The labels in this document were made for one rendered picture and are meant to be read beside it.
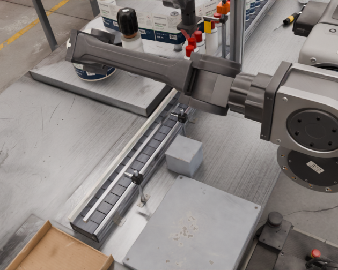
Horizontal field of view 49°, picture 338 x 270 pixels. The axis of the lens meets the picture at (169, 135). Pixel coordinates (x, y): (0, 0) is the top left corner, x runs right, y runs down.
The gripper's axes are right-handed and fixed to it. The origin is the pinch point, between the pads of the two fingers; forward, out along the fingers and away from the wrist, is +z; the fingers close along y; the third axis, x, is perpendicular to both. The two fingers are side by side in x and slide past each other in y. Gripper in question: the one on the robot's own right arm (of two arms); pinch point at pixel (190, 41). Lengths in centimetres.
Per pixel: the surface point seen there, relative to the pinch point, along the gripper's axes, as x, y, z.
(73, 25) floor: -206, -118, 103
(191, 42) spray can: 5.9, 9.3, -6.8
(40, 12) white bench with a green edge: -170, -59, 51
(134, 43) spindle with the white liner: -18.5, 14.2, -3.2
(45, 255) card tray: 0, 98, 18
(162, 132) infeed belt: 8.5, 40.2, 13.4
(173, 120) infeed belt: 9.3, 32.9, 13.4
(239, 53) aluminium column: 22.5, 1.5, -0.6
